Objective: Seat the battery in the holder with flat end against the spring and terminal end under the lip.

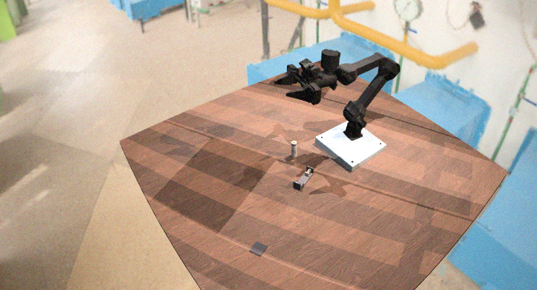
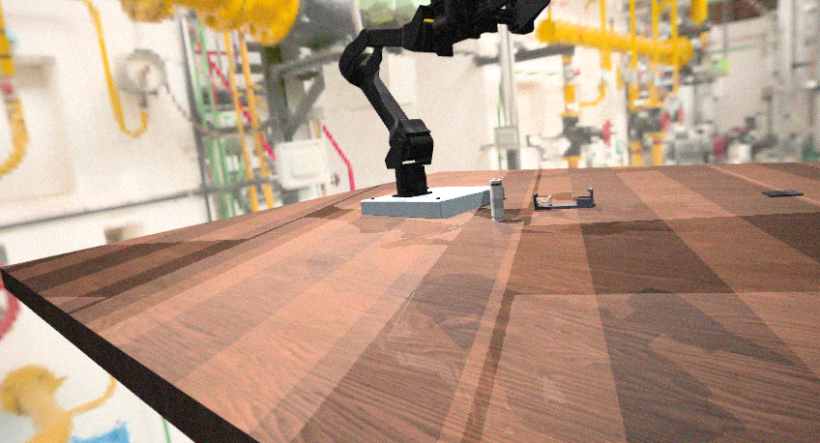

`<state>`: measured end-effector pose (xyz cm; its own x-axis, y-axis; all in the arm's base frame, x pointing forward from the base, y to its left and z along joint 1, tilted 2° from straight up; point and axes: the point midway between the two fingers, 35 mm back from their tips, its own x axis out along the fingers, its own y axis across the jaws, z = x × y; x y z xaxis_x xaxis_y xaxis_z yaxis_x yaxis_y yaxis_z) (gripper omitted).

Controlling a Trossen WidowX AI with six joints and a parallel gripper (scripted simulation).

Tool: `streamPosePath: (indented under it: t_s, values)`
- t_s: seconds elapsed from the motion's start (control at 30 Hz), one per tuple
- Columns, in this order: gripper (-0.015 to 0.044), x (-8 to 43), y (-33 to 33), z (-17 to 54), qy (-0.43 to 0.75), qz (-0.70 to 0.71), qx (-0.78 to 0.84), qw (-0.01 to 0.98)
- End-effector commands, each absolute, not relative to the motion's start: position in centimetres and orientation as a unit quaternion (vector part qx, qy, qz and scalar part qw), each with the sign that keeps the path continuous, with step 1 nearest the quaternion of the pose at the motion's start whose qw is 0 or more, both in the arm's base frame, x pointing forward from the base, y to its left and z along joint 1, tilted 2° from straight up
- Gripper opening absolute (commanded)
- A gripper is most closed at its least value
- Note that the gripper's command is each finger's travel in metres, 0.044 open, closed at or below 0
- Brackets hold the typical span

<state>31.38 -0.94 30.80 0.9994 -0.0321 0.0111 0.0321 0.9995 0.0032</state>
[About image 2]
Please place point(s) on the grey flat square panel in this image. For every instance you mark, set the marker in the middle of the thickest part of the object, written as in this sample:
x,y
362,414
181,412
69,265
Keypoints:
x,y
782,193

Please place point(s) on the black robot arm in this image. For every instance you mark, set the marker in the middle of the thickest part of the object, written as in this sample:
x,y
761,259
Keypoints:
x,y
410,139

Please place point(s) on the grey cylindrical battery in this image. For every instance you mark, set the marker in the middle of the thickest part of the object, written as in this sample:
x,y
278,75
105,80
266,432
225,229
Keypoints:
x,y
497,201

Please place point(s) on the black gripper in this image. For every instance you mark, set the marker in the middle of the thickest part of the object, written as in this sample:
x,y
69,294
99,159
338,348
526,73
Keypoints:
x,y
469,19

